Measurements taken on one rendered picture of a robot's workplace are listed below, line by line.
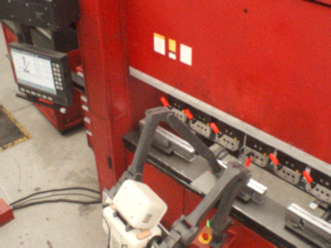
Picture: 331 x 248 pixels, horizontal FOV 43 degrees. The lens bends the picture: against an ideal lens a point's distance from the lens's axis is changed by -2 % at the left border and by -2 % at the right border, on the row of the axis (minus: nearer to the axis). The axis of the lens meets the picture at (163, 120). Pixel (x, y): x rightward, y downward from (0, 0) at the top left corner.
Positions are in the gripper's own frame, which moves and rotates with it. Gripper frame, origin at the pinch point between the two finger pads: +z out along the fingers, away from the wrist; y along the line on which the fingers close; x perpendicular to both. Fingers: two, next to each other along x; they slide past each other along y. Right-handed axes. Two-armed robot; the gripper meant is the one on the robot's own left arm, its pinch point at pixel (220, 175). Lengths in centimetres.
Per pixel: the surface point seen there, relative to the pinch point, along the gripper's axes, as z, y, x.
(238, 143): -15.1, -4.7, -18.1
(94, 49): -58, 92, -14
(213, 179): -1.3, 1.5, 5.0
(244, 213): 10.9, -22.0, 9.6
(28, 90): -48, 127, 29
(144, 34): -57, 68, -37
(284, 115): -45, -31, -32
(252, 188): 8.4, -18.0, -4.9
